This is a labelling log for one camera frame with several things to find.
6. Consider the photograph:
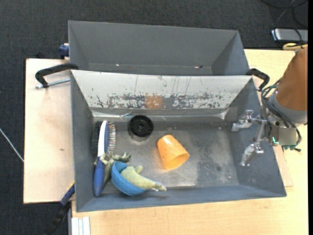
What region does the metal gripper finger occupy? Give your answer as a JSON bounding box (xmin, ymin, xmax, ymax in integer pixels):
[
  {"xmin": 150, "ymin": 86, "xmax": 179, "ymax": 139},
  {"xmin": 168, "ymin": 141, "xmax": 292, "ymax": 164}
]
[
  {"xmin": 240, "ymin": 143, "xmax": 265, "ymax": 167},
  {"xmin": 231, "ymin": 109, "xmax": 262, "ymax": 132}
]

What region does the grey metal bin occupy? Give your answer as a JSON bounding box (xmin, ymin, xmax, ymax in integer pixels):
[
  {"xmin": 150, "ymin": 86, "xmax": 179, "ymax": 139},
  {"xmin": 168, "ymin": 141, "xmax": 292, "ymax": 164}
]
[{"xmin": 67, "ymin": 20, "xmax": 287, "ymax": 212}]

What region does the orange plastic cup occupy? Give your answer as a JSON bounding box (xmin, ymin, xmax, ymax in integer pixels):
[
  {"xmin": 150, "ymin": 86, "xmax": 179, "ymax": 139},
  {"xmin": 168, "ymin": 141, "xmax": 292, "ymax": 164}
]
[{"xmin": 156, "ymin": 134, "xmax": 191, "ymax": 170}]

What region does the black round disc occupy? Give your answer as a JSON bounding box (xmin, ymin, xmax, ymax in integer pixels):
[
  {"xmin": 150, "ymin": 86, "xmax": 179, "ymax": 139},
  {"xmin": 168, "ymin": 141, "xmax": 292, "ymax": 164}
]
[{"xmin": 127, "ymin": 115, "xmax": 155, "ymax": 139}]

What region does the pale green toy animal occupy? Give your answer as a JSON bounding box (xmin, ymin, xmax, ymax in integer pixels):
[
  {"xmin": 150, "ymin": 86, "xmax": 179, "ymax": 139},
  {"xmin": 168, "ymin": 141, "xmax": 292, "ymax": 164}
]
[{"xmin": 120, "ymin": 165, "xmax": 168, "ymax": 193}]

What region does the dark green toy animal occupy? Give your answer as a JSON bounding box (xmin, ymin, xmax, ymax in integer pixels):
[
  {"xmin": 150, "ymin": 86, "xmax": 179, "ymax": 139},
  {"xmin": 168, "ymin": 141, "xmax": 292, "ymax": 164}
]
[{"xmin": 100, "ymin": 152, "xmax": 132, "ymax": 186}]

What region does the blue bowl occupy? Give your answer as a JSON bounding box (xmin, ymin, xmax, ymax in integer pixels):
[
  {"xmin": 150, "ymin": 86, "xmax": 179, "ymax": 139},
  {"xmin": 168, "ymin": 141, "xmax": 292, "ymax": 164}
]
[{"xmin": 111, "ymin": 161, "xmax": 148, "ymax": 197}]

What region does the blue and white hairbrush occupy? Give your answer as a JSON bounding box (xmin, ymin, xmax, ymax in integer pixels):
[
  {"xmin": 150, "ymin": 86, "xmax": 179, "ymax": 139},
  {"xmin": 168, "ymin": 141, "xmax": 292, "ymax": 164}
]
[{"xmin": 91, "ymin": 120, "xmax": 117, "ymax": 198}]

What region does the pale wood board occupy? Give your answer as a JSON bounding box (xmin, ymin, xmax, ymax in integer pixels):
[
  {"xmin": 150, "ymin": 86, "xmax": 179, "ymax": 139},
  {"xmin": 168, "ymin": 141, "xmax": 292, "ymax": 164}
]
[{"xmin": 23, "ymin": 58, "xmax": 75, "ymax": 204}]

